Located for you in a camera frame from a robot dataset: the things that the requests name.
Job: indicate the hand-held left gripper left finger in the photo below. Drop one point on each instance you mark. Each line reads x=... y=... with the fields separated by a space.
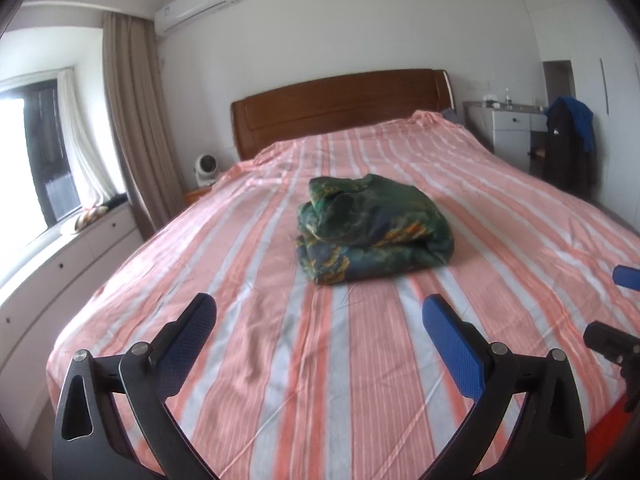
x=187 y=340

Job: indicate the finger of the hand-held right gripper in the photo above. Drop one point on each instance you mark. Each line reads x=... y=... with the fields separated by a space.
x=627 y=277
x=607 y=340

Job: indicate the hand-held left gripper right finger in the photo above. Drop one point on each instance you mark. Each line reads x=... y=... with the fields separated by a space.
x=452 y=345

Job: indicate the green landscape print jacket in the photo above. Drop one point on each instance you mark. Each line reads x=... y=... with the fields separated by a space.
x=370 y=225

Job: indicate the bed with pink striped sheet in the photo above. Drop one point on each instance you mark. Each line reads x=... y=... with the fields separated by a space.
x=300 y=360

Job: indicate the white window cabinet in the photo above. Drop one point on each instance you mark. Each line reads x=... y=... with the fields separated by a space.
x=65 y=280

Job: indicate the wooden nightstand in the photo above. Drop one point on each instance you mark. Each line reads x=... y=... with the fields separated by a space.
x=197 y=195

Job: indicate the wooden chair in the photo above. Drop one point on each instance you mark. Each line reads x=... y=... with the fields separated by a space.
x=538 y=153

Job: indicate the beige lumpy ornament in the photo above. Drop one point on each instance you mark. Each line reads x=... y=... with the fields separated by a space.
x=90 y=220

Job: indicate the blue garment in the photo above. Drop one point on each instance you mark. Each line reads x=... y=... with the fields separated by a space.
x=582 y=120

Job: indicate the small white fan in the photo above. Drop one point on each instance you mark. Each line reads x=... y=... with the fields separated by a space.
x=206 y=167

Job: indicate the white dresser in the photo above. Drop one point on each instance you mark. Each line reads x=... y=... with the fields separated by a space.
x=510 y=135

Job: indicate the white sheer curtain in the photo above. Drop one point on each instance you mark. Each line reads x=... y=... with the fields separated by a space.
x=85 y=150

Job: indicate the beige curtain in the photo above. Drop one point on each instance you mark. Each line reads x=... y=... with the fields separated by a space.
x=140 y=125

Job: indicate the dark window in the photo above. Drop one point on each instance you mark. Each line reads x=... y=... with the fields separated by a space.
x=50 y=160

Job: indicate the grey pillow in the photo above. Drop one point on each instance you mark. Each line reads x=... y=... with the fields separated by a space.
x=448 y=116

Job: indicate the white wardrobe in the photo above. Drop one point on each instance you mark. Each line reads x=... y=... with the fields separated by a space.
x=590 y=25

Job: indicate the wooden headboard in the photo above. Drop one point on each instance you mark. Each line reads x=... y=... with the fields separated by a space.
x=340 y=110

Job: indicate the white air conditioner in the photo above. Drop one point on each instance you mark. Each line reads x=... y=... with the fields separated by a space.
x=195 y=2

